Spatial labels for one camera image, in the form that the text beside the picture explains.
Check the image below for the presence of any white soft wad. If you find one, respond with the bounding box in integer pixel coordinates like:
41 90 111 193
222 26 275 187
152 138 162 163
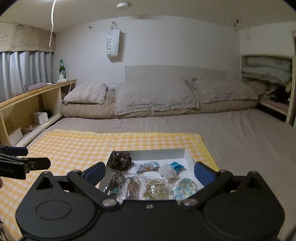
158 164 177 180

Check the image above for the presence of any blue floral fabric bag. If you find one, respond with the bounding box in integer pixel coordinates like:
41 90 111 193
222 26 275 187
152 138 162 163
169 178 199 200

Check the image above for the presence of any blue snack packet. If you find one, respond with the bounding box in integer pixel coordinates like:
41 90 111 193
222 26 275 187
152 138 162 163
170 162 185 173

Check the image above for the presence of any yellow white checkered blanket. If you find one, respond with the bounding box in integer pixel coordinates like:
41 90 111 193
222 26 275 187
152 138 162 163
1 130 218 240

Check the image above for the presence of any dark hair scrunchie bundle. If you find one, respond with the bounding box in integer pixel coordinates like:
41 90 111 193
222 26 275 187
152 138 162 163
107 151 133 171

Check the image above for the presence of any white shallow tray box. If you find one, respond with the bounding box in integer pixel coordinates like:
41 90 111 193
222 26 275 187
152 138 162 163
99 149 203 202

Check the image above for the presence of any wooden bedside shelf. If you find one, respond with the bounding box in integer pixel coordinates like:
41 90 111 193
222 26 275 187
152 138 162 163
1 79 77 147

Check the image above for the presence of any silver blue foil packet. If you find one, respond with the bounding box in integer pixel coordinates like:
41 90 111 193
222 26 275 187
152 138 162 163
137 161 159 174

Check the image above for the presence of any white tissue box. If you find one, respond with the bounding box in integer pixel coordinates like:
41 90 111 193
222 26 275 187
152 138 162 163
32 112 49 125

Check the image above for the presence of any beige quilted folded duvet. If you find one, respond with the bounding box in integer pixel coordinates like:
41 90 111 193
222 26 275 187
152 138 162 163
60 93 258 119

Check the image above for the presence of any grey quilted right pillow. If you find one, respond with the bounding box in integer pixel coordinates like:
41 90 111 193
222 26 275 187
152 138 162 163
192 78 258 103

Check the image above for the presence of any grey quilted pillow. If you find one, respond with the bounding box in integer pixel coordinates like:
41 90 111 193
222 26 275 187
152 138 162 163
115 79 200 114
192 78 258 103

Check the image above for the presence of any fluffy white small pillow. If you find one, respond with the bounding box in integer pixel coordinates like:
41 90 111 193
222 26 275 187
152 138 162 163
64 83 108 104

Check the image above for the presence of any grey quilted left pillow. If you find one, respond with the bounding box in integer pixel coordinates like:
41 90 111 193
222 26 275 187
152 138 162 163
115 79 200 114

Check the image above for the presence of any grey window curtain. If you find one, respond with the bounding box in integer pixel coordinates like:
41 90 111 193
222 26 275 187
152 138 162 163
0 51 53 102

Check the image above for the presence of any green glass bottle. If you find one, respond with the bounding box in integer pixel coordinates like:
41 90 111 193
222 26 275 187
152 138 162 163
59 59 66 79

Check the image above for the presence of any white headboard panel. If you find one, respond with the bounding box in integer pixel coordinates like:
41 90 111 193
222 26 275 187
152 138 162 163
125 65 227 83

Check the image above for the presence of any closet shelf with bedding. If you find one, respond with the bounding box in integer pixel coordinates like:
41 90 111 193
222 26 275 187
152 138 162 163
241 55 295 126

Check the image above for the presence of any folded grey bedding stack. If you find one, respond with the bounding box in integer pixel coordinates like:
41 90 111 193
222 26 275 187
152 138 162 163
241 56 292 85

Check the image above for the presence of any hanging white Sweet bag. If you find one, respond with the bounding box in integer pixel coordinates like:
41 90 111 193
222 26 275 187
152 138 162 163
106 22 120 58

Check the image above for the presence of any ceiling smoke detector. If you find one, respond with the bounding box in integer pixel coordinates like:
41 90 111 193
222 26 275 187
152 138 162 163
116 2 132 11

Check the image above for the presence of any dark hair ties bag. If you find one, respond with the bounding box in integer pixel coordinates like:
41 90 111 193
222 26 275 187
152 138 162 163
103 173 126 198

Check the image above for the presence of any brown hair ties bag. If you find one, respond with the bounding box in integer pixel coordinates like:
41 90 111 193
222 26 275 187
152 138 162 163
126 176 142 200

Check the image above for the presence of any white charging cable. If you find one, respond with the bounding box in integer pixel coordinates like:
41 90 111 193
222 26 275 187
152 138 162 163
58 79 72 112

